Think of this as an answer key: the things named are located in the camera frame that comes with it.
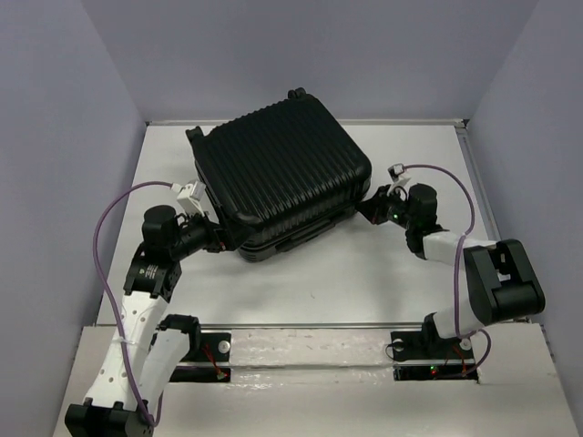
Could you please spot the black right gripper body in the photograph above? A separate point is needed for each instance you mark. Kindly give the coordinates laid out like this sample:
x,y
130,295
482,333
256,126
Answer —
x,y
398,214

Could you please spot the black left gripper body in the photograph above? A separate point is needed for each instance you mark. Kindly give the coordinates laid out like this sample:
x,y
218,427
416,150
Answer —
x,y
199,234

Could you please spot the black ribbed hard suitcase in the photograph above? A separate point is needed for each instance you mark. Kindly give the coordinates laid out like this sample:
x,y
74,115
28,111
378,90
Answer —
x,y
288,170

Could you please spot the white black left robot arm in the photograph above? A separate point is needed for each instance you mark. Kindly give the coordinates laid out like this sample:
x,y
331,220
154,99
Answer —
x,y
125,398

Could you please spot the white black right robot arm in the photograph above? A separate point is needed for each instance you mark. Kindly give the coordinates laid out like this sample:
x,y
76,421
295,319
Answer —
x,y
494,280

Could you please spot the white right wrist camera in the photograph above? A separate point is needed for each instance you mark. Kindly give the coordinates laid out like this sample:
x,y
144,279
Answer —
x,y
399,176

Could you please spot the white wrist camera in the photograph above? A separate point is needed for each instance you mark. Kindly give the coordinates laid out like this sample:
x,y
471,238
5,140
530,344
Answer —
x,y
189,197
399,176

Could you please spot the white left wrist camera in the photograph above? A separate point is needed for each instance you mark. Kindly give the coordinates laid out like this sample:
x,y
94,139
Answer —
x,y
189,197

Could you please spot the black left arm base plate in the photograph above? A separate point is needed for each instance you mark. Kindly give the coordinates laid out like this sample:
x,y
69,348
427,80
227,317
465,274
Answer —
x,y
209,363

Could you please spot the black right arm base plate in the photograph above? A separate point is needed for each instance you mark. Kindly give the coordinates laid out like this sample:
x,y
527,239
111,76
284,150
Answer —
x,y
445,360

